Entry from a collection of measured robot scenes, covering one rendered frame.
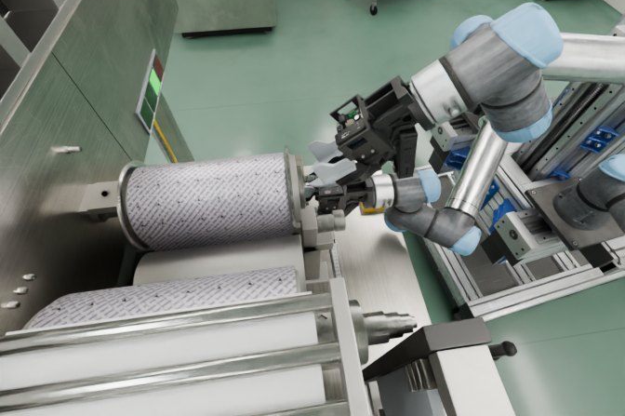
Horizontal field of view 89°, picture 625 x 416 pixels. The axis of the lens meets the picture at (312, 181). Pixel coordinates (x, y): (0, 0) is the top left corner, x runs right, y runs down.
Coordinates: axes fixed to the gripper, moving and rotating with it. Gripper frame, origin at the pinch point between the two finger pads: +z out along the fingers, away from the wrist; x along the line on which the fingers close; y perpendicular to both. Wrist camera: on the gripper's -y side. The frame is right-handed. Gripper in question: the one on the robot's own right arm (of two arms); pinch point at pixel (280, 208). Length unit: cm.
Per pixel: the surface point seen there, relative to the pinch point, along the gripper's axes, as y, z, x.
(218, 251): 13.7, 10.0, 15.1
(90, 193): 19.6, 28.7, 5.3
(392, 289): -19.1, -25.2, 16.0
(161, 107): -28, 46, -71
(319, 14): -109, -54, -295
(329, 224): 9.5, -8.9, 10.6
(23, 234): 26.7, 29.7, 15.9
